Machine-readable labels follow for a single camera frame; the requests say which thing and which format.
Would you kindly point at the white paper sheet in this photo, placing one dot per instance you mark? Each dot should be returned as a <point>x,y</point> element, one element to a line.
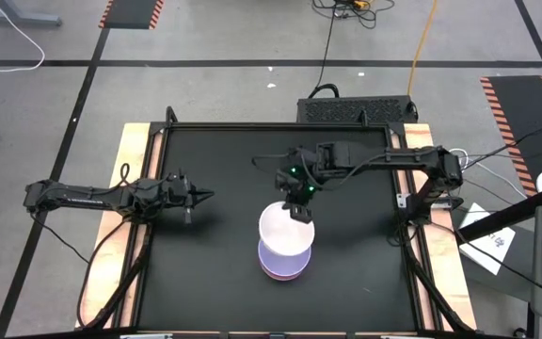
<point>492,245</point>

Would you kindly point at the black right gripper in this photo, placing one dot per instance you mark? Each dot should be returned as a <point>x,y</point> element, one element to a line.
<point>318,169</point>

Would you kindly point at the grey metal table foot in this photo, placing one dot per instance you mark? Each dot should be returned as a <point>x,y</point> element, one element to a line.
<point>21,20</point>

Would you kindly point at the purple bowl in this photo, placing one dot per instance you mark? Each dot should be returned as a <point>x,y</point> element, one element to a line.
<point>282,266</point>

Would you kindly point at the red bowl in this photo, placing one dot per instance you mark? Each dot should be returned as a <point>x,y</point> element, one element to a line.
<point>282,279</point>

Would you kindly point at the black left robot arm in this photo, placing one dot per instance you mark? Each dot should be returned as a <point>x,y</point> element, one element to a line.
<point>73,198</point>

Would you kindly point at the black table-level camera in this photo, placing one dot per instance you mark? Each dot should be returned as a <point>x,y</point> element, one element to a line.
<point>276,336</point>

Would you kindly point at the light wooden table board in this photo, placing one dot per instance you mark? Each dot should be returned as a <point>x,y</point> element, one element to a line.
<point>419,141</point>
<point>132,146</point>

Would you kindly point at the black metal bar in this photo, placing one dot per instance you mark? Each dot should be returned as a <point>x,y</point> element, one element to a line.
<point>506,216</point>

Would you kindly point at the white metal bracket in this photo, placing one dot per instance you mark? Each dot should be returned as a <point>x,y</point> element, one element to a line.
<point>403,200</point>

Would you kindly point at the black diagonal frame strut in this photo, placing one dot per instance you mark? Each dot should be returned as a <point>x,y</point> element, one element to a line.
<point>433,287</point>
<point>119,282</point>

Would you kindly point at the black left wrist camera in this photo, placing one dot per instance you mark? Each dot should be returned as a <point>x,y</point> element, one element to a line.
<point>177,184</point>

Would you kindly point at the black perforated computer case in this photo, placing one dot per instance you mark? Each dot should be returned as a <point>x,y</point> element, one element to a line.
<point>355,110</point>

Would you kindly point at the black mat orange striped edges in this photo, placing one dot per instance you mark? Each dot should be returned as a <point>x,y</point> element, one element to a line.
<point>132,13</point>
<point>520,117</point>

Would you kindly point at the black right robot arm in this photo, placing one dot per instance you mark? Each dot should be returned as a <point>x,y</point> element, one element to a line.
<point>393,157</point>

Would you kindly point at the white plate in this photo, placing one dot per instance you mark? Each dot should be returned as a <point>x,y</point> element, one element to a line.
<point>285,230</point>

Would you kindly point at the black table frame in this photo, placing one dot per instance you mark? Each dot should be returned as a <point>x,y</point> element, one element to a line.
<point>275,125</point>

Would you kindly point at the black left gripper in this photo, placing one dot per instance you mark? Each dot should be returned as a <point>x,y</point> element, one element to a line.
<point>181,201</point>

